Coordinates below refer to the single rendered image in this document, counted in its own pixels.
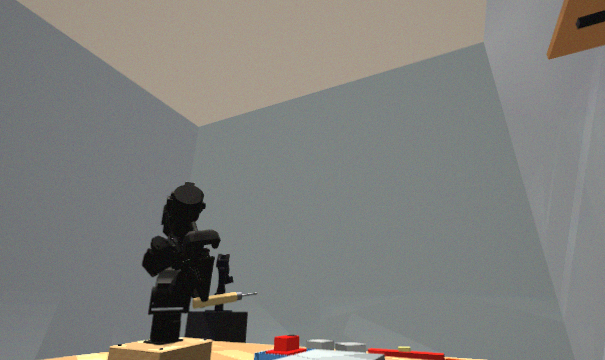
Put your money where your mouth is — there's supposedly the blue tray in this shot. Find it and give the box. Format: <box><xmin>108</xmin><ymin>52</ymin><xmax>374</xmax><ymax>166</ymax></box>
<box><xmin>254</xmin><ymin>348</ymin><xmax>313</xmax><ymax>360</ymax></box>

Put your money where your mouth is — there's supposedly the white rectangular panel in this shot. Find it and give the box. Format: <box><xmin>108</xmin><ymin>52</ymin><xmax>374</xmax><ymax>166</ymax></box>
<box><xmin>277</xmin><ymin>350</ymin><xmax>385</xmax><ymax>360</ymax></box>

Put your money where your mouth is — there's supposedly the red rectangular block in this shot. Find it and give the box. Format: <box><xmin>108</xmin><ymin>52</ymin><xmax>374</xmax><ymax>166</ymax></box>
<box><xmin>266</xmin><ymin>334</ymin><xmax>307</xmax><ymax>356</ymax></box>

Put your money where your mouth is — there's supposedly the red flat bar with small pale window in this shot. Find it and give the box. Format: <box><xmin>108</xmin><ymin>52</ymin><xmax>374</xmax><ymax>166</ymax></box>
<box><xmin>368</xmin><ymin>347</ymin><xmax>445</xmax><ymax>360</ymax></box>

